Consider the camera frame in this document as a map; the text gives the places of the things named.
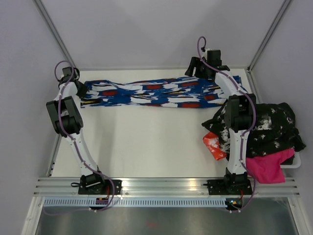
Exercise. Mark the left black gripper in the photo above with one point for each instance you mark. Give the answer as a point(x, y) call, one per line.
point(85, 88)

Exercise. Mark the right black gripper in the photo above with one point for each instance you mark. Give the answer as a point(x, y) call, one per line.
point(195, 62)

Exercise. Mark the blue white red patterned trousers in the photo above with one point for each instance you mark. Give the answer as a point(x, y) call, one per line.
point(180, 92)

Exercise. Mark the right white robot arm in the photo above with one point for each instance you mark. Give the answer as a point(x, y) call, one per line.
point(240, 111)

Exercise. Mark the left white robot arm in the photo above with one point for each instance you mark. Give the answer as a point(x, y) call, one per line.
point(67, 121)

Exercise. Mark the black white patterned trousers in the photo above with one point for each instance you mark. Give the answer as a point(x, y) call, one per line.
point(274, 131)

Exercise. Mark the orange white garment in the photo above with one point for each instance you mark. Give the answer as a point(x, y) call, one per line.
point(211, 141)

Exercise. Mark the pink garment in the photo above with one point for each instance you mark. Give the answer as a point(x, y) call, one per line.
point(266, 169)

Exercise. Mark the white tray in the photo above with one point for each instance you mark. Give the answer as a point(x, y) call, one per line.
point(296, 163)

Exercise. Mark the right aluminium frame post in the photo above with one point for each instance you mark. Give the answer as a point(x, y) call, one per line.
point(269, 34)

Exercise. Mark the aluminium frame post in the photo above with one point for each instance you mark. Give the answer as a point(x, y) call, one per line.
point(53, 30)
point(269, 34)

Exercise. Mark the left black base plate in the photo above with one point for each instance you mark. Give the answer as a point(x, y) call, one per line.
point(100, 189)

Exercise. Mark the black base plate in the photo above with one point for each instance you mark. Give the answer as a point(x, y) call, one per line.
point(100, 189)
point(219, 187)

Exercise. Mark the left aluminium frame post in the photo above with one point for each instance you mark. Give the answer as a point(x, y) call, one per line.
point(53, 30)

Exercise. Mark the aluminium mounting rail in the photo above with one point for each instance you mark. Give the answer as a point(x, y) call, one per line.
point(160, 187)

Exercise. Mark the slotted cable duct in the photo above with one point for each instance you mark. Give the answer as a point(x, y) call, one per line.
point(136, 202)

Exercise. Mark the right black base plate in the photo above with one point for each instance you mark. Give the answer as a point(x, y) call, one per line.
point(219, 187)

